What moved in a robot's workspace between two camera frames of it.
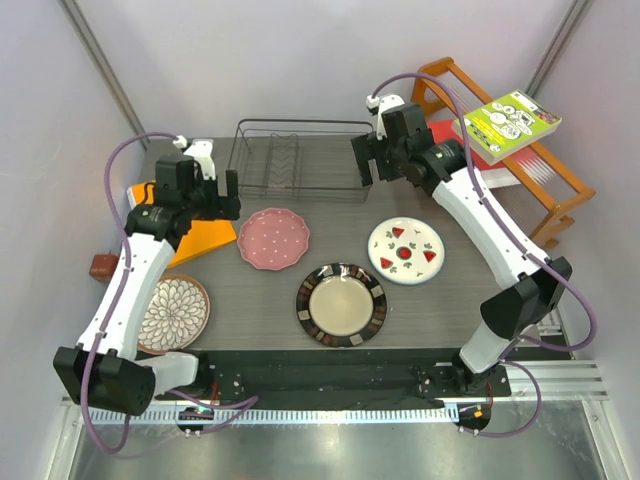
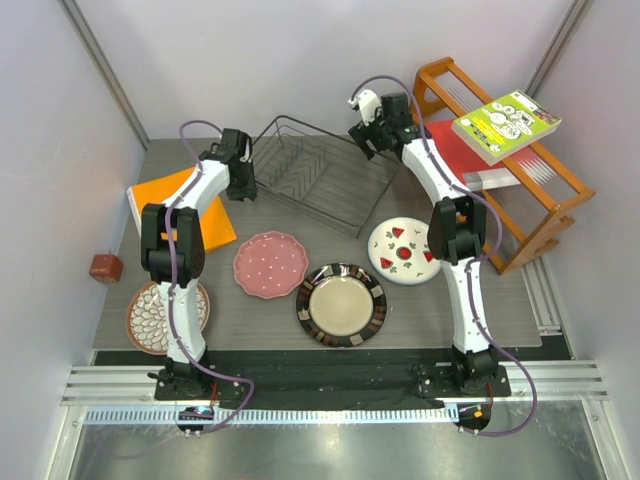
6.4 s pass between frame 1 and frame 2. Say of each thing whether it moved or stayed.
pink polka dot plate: moved
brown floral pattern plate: stayed
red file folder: stayed
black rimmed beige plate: stayed
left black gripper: moved
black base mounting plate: stayed
